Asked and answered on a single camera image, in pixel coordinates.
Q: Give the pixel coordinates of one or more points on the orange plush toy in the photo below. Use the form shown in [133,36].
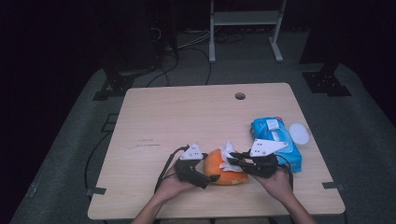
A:
[214,166]

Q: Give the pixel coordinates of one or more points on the blue wet wipe pack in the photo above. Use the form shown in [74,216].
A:
[264,133]

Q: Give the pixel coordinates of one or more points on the white wet wipe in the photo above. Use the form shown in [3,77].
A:
[230,168]

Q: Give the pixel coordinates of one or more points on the black stand with slanted base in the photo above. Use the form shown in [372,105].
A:
[118,84]

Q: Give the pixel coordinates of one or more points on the person's right hand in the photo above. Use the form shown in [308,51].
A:
[277,186]

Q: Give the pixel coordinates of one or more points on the grey tape strip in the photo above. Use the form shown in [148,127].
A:
[333,185]
[96,190]

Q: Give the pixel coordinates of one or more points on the black floor tape frame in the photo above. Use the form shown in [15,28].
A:
[109,115]

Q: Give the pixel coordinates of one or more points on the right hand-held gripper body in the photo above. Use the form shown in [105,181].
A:
[263,166]

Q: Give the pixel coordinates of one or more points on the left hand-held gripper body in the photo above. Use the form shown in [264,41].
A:
[186,172]

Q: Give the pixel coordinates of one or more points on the white metal stand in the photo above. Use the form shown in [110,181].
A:
[246,17]

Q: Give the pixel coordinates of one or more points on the black stand with flat base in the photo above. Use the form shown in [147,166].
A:
[323,82]

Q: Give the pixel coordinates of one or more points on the person's left hand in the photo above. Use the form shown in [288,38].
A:
[174,187]

